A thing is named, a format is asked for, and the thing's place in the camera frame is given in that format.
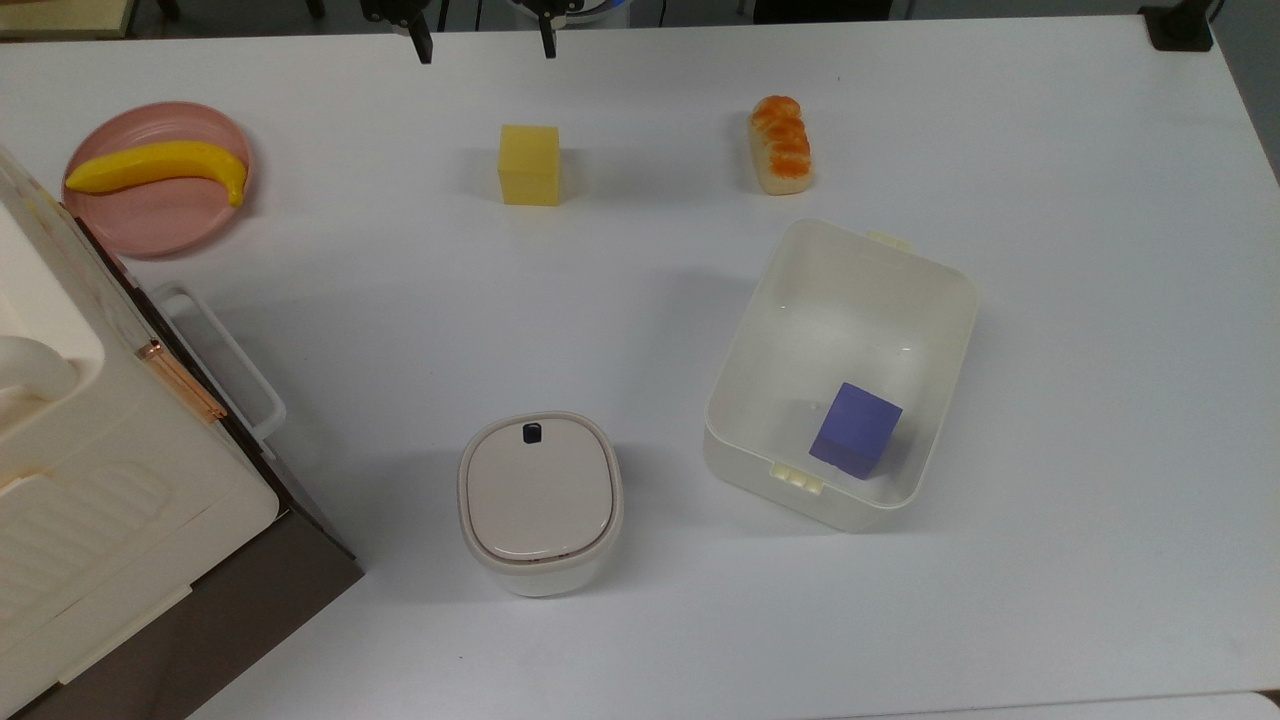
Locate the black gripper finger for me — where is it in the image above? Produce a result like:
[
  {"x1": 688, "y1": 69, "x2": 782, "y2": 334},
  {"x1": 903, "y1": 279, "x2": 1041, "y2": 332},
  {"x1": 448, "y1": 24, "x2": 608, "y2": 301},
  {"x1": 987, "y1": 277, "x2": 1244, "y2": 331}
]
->
[
  {"x1": 535, "y1": 0, "x2": 581, "y2": 59},
  {"x1": 362, "y1": 0, "x2": 441, "y2": 64}
]

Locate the white plastic box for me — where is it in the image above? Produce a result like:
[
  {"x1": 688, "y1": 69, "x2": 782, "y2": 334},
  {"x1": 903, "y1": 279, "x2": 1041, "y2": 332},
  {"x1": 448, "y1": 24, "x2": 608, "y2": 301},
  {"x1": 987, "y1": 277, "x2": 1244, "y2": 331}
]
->
[{"x1": 703, "y1": 218, "x2": 979, "y2": 534}]

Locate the dark brown wooden box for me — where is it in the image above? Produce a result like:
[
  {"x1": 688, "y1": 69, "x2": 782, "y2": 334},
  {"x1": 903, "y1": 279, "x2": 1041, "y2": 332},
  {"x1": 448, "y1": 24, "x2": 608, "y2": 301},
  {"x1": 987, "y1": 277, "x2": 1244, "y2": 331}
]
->
[{"x1": 10, "y1": 215, "x2": 366, "y2": 720}]

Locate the yellow cube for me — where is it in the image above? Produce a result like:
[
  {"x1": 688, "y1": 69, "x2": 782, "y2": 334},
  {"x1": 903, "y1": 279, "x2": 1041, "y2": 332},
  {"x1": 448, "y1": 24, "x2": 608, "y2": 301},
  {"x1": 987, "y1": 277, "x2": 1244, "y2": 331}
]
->
[{"x1": 498, "y1": 124, "x2": 562, "y2": 207}]

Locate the orange glazed toy bread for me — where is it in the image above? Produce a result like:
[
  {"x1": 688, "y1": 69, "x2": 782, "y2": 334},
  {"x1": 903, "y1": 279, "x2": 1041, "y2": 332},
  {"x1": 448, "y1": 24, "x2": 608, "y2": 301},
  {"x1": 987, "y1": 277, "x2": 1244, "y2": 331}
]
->
[{"x1": 749, "y1": 95, "x2": 813, "y2": 196}]

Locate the yellow toy banana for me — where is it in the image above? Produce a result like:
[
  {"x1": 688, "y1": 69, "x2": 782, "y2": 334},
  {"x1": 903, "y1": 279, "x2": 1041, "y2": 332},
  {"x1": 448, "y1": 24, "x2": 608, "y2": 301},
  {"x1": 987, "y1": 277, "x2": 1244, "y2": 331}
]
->
[{"x1": 66, "y1": 141, "x2": 249, "y2": 208}]

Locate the pink plate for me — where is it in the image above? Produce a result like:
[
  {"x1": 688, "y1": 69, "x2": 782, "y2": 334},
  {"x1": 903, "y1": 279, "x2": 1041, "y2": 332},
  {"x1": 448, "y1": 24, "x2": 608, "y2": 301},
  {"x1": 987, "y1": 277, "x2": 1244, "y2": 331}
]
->
[{"x1": 62, "y1": 101, "x2": 253, "y2": 259}]

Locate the wooden side table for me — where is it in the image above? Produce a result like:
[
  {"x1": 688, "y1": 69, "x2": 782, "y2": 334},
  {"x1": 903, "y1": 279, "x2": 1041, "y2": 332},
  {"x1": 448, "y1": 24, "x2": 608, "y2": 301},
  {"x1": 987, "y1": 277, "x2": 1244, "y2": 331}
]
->
[{"x1": 0, "y1": 0, "x2": 138, "y2": 41}]

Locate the small white lidded bin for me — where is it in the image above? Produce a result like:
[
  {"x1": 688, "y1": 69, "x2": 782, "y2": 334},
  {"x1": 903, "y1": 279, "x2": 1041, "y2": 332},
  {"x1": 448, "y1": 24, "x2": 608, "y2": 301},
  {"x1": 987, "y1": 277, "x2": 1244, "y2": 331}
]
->
[{"x1": 458, "y1": 411, "x2": 624, "y2": 599}]

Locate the purple cube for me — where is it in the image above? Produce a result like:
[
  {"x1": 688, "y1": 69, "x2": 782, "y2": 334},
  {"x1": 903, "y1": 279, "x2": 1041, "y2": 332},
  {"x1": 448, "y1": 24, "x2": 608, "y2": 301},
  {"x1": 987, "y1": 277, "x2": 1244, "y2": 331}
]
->
[{"x1": 808, "y1": 382, "x2": 904, "y2": 481}]

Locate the cream toy cabinet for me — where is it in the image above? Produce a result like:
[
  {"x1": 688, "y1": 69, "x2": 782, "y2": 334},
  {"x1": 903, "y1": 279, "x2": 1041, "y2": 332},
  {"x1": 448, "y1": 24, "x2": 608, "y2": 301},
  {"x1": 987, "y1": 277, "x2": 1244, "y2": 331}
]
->
[{"x1": 0, "y1": 145, "x2": 279, "y2": 691}]

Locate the white drawer handle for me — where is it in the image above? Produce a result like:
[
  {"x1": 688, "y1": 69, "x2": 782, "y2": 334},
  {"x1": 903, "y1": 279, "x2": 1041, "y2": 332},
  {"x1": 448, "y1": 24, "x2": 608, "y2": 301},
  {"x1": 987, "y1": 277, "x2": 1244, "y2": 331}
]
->
[{"x1": 150, "y1": 283, "x2": 288, "y2": 451}]

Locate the copper cabinet door handle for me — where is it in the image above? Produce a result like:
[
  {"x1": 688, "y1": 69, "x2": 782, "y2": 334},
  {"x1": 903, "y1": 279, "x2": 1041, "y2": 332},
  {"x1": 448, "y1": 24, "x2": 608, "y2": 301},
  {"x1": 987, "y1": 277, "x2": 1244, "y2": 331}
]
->
[{"x1": 136, "y1": 340, "x2": 227, "y2": 424}]

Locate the black camera stand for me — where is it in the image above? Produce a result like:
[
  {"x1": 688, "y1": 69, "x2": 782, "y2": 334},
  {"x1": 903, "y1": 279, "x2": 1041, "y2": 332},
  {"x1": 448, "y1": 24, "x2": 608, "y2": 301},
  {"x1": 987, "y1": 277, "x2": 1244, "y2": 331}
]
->
[{"x1": 1138, "y1": 0, "x2": 1223, "y2": 53}]

